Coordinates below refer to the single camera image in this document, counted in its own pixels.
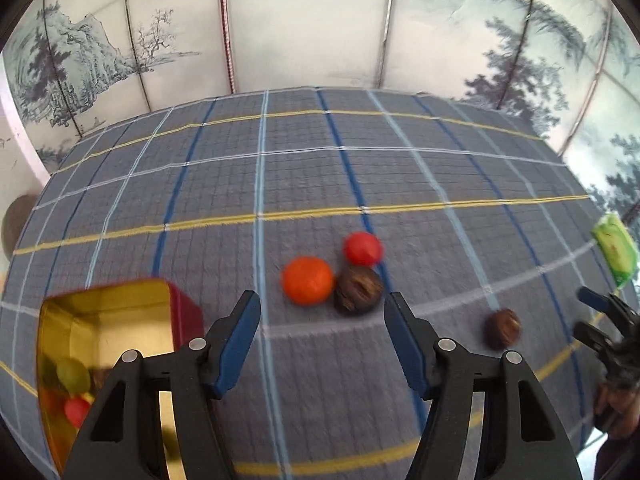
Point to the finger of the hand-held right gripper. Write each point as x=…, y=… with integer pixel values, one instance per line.
x=590, y=336
x=594, y=299

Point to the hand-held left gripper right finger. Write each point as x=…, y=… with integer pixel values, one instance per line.
x=406, y=345

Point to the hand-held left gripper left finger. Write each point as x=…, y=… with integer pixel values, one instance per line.
x=239, y=345

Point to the brown wrinkled fruit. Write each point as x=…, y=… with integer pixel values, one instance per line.
x=100, y=376
x=358, y=290
x=502, y=329

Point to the small tangerine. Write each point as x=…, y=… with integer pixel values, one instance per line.
x=307, y=280

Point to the red and gold tin box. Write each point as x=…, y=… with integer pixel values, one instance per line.
x=125, y=310

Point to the green tomato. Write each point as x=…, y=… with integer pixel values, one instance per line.
x=72, y=375

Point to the red tomato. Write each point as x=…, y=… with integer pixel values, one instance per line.
x=76, y=410
x=363, y=249

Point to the person's right hand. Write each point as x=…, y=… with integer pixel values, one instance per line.
x=620, y=407

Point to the green packet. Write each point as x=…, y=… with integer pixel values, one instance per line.
x=616, y=247

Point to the plaid grey tablecloth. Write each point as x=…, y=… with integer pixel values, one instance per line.
x=300, y=170

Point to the landscape painted folding screen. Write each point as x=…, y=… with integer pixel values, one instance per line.
x=310, y=20

